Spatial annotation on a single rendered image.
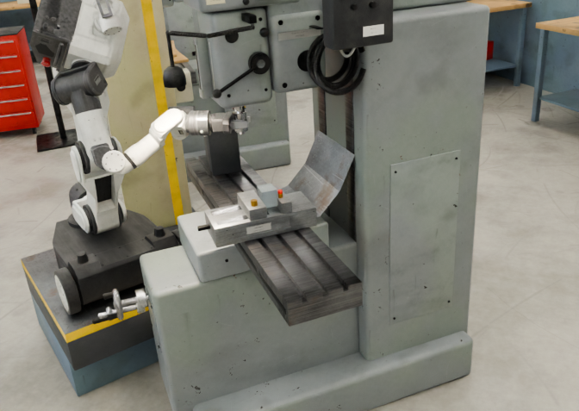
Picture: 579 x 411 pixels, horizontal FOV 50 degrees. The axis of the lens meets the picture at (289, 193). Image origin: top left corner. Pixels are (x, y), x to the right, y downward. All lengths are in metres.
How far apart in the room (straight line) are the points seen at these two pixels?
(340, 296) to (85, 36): 1.23
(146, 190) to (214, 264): 1.95
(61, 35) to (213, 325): 1.14
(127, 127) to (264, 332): 1.92
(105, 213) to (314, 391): 1.19
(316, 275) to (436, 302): 0.93
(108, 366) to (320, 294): 1.48
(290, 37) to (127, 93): 1.96
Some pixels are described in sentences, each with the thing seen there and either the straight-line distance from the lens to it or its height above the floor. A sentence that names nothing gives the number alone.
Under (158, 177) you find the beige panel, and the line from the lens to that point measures 4.07.
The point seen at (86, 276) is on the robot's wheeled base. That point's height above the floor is 0.58.
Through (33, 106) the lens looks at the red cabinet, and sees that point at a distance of 6.68.
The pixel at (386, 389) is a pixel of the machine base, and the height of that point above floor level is 0.09.
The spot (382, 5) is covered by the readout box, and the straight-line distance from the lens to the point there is 1.92.
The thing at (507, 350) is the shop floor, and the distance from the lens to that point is 3.10.
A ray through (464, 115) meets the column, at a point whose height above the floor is 1.18.
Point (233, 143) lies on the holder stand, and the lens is 2.53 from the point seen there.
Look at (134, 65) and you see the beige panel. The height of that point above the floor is 1.12.
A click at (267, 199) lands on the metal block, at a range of 2.04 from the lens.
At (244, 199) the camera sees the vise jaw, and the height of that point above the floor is 1.04.
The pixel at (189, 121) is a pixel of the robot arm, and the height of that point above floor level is 1.25.
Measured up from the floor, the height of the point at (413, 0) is 1.59.
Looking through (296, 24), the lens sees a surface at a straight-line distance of 2.08.
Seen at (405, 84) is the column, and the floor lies 1.33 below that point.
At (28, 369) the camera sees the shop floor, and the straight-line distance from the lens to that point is 3.30.
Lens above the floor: 1.90
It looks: 25 degrees down
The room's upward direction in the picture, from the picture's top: 4 degrees counter-clockwise
